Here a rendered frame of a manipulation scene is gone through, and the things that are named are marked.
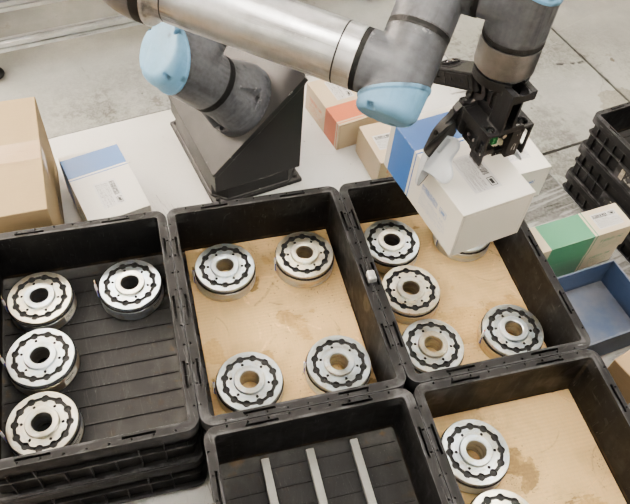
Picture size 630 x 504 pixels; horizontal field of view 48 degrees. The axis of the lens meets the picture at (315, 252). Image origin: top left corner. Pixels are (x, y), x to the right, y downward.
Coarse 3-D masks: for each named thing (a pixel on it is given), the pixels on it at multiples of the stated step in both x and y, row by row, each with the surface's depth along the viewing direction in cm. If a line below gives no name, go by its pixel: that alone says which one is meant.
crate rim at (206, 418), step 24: (288, 192) 123; (312, 192) 123; (336, 192) 124; (168, 216) 118; (360, 264) 114; (192, 336) 104; (384, 336) 106; (192, 360) 102; (384, 384) 101; (264, 408) 98; (288, 408) 98
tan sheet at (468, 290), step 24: (408, 216) 135; (432, 240) 131; (432, 264) 128; (456, 264) 128; (480, 264) 129; (504, 264) 129; (456, 288) 125; (480, 288) 125; (504, 288) 126; (456, 312) 122; (480, 312) 122; (480, 360) 116
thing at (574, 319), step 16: (352, 208) 122; (352, 224) 119; (528, 240) 120; (368, 256) 115; (544, 256) 118; (544, 272) 116; (560, 288) 114; (384, 304) 110; (576, 320) 110; (400, 336) 106; (400, 352) 105; (528, 352) 106; (544, 352) 106; (560, 352) 107; (448, 368) 104; (480, 368) 104; (416, 384) 103
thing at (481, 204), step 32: (416, 128) 105; (384, 160) 112; (416, 160) 102; (416, 192) 105; (448, 192) 97; (480, 192) 98; (512, 192) 98; (448, 224) 99; (480, 224) 99; (512, 224) 103
